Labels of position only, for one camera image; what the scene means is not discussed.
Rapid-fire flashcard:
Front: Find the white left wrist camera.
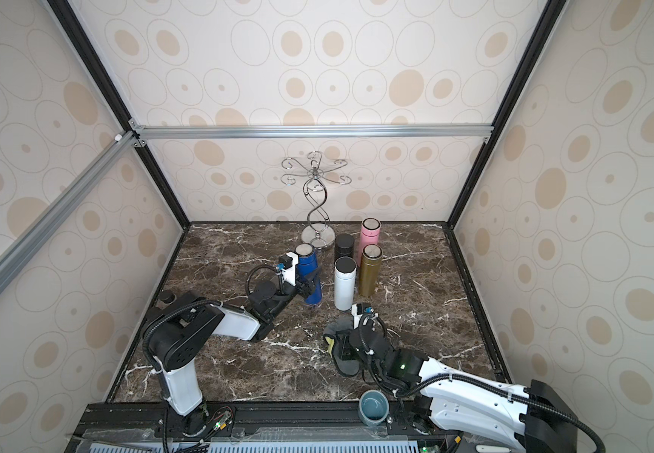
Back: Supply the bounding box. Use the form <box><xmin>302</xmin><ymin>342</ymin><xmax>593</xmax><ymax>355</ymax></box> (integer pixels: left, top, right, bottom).
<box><xmin>277</xmin><ymin>252</ymin><xmax>299</xmax><ymax>287</ymax></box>

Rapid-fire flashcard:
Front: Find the pink thermos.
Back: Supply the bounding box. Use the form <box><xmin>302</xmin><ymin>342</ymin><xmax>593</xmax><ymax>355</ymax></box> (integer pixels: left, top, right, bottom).
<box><xmin>356</xmin><ymin>217</ymin><xmax>382</xmax><ymax>265</ymax></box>

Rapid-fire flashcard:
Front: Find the grey yellow cleaning cloth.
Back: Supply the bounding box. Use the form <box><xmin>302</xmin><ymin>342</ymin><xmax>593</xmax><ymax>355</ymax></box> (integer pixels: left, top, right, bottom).
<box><xmin>323</xmin><ymin>314</ymin><xmax>362</xmax><ymax>378</ymax></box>

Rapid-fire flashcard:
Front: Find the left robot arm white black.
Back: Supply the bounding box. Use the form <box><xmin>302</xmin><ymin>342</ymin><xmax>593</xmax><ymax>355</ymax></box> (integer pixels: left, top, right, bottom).
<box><xmin>141</xmin><ymin>279</ymin><xmax>317</xmax><ymax>416</ymax></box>

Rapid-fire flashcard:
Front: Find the dark lid spice jar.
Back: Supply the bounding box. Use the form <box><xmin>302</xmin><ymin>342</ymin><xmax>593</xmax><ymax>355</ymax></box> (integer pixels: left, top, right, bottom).
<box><xmin>157</xmin><ymin>290</ymin><xmax>177</xmax><ymax>309</ymax></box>

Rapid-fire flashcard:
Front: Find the silver metal cup stand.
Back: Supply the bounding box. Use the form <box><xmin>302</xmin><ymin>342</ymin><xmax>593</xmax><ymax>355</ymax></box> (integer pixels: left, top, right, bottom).
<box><xmin>280</xmin><ymin>150</ymin><xmax>351</xmax><ymax>250</ymax></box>

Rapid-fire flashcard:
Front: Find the black thermos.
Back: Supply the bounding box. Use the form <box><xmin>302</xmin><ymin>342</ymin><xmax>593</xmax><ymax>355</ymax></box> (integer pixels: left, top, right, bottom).
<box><xmin>334</xmin><ymin>233</ymin><xmax>355</xmax><ymax>260</ymax></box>

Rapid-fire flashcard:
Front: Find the white thermos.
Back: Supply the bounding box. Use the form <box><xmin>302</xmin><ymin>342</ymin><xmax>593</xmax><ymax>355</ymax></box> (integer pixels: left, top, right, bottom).
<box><xmin>334</xmin><ymin>256</ymin><xmax>357</xmax><ymax>311</ymax></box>

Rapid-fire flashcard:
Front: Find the left aluminium frame bar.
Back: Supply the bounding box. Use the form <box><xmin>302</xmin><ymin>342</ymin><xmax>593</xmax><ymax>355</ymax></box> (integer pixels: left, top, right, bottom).
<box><xmin>0</xmin><ymin>131</ymin><xmax>135</xmax><ymax>295</ymax></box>

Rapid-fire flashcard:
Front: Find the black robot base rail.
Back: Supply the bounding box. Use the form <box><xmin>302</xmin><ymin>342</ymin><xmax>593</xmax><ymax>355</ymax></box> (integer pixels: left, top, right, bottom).
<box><xmin>65</xmin><ymin>399</ymin><xmax>554</xmax><ymax>453</ymax></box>

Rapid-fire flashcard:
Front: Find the blue thermos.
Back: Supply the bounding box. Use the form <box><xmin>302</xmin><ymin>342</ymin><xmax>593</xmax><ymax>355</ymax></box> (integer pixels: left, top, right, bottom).
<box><xmin>295</xmin><ymin>243</ymin><xmax>322</xmax><ymax>308</ymax></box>

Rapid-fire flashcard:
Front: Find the teal ceramic mug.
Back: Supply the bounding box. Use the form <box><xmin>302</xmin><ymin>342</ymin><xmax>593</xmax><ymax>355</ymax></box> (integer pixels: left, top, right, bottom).
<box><xmin>358</xmin><ymin>390</ymin><xmax>390</xmax><ymax>427</ymax></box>

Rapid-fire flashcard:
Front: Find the gold thermos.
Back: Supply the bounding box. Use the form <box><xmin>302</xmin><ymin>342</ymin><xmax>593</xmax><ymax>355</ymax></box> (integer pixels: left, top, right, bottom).
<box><xmin>358</xmin><ymin>243</ymin><xmax>383</xmax><ymax>297</ymax></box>

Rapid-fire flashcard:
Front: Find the horizontal aluminium frame bar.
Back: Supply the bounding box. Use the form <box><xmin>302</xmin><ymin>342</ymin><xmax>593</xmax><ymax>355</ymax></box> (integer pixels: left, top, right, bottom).
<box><xmin>134</xmin><ymin>123</ymin><xmax>494</xmax><ymax>140</ymax></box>

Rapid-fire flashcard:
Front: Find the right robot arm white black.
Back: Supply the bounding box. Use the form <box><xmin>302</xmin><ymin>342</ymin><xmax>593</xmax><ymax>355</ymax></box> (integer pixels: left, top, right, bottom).
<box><xmin>323</xmin><ymin>322</ymin><xmax>606</xmax><ymax>452</ymax></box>

